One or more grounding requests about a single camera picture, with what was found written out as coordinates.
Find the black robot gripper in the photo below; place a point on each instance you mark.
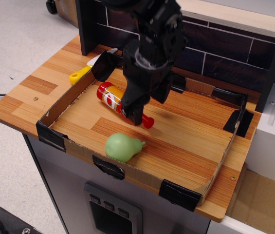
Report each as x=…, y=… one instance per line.
x=144, y=81

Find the red hot sauce bottle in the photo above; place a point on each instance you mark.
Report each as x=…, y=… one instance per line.
x=110, y=95

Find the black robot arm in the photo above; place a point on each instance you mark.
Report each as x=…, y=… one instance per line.
x=160, y=27

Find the cardboard fence with black tape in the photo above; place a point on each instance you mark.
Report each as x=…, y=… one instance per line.
x=193, y=153

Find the green toy pear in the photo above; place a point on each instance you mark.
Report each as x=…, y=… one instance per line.
x=122, y=147

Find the grey control panel with buttons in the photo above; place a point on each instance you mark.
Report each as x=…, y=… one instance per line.
x=111, y=214

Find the yellow handled toy knife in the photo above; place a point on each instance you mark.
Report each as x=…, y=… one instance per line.
x=76, y=76

